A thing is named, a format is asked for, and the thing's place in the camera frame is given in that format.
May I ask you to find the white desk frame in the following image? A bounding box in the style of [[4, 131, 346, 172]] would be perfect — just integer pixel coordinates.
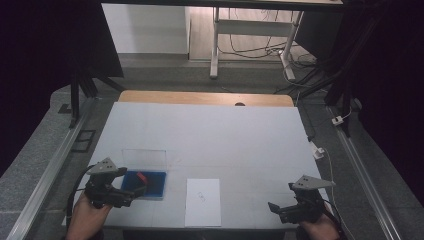
[[209, 6, 305, 82]]

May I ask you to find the person's right hand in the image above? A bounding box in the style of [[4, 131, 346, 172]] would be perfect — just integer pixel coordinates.
[[297, 213, 342, 240]]

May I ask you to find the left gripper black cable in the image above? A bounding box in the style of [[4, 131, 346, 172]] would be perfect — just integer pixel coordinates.
[[65, 164, 97, 232]]

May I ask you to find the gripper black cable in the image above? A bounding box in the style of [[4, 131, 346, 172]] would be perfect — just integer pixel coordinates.
[[65, 164, 97, 232], [323, 209, 348, 240]]

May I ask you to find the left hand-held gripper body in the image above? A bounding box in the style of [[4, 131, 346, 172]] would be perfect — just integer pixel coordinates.
[[83, 157, 135, 210]]

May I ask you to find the bundle of dark floor cables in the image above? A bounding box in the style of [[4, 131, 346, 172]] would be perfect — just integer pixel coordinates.
[[218, 8, 321, 69]]

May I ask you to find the aluminium floor rail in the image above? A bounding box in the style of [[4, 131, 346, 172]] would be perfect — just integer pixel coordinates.
[[325, 105, 405, 240], [6, 96, 98, 240]]

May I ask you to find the white paper sheet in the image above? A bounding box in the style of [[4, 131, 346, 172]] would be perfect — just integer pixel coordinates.
[[184, 178, 223, 228]]

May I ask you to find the small white plug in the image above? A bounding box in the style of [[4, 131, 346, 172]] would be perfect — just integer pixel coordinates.
[[331, 109, 354, 127]]

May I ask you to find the white plug with cable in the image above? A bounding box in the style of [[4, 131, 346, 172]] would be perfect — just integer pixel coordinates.
[[309, 141, 335, 184]]

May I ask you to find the black floor bracket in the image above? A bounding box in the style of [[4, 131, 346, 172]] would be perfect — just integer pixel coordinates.
[[71, 129, 97, 154]]

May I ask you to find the person's left hand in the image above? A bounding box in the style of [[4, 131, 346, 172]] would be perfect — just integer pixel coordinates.
[[65, 192, 114, 240]]

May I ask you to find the white table cover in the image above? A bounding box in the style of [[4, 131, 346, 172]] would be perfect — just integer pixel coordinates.
[[61, 101, 330, 231]]

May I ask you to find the black metal stand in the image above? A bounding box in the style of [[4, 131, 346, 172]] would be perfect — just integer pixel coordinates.
[[274, 13, 383, 138], [67, 64, 125, 130]]

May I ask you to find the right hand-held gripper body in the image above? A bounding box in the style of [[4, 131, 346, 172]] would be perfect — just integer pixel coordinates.
[[285, 175, 337, 225]]

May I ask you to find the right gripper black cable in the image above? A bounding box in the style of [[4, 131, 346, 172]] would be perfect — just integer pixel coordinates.
[[323, 209, 348, 240]]

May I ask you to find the dark curtain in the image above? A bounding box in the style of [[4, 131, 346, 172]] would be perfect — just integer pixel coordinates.
[[294, 0, 424, 208], [0, 0, 125, 179]]

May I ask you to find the blue ink pad box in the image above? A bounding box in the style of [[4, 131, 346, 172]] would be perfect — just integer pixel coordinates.
[[119, 149, 168, 201]]

